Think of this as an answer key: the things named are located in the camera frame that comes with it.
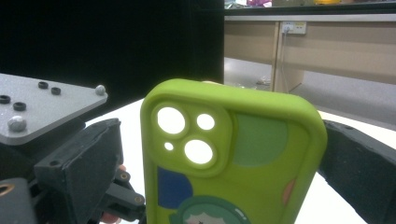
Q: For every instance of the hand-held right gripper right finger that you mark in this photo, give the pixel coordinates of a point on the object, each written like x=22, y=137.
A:
x=361, y=174

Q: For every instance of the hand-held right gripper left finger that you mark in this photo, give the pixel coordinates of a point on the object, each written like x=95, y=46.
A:
x=74, y=174

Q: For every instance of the green cartoon phone case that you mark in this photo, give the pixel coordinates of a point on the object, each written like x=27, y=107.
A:
x=258, y=186

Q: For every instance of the white table sheet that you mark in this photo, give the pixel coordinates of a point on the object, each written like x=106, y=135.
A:
x=330, y=211

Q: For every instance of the black curtain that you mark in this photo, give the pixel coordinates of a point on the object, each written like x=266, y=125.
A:
x=109, y=40

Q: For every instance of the clear plastic wrapper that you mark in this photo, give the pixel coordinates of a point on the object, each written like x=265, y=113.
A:
x=263, y=81

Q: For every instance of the yellow object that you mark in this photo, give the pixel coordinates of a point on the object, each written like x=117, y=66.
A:
x=327, y=1

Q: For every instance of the pink object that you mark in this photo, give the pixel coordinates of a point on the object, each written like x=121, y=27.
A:
x=258, y=2

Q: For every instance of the white wall socket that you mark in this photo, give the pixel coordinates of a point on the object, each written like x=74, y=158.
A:
x=294, y=27

